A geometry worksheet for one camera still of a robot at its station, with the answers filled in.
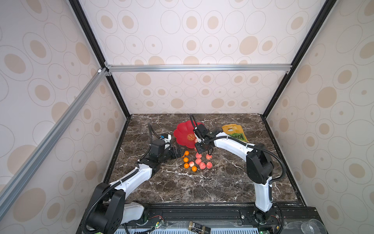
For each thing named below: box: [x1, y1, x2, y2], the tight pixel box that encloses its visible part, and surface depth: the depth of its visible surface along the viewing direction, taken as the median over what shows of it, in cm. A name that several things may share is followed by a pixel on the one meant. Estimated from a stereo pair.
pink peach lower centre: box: [198, 161, 206, 170], surface depth 91 cm
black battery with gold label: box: [187, 221, 212, 234], surface depth 70 cm
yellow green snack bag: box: [221, 123, 249, 143], surface depth 109 cm
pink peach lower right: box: [205, 161, 213, 170], surface depth 91 cm
